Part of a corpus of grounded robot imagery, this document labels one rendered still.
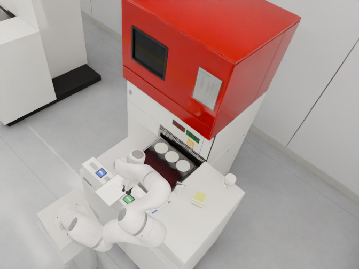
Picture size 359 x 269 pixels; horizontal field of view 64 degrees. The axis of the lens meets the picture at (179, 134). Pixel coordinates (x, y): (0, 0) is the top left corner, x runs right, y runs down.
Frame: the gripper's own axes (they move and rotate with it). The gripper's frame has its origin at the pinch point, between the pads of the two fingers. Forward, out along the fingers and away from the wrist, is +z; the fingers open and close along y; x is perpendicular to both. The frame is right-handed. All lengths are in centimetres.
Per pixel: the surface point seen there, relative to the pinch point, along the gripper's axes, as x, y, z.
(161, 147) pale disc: -18, -50, 6
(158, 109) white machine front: -32, -56, -17
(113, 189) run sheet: -11.5, -0.2, 10.2
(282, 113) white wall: 21, -214, 15
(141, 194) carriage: -0.2, -14.9, 15.6
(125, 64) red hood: -62, -46, -39
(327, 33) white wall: 20, -194, -80
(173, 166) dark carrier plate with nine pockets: 0.3, -44.3, 7.5
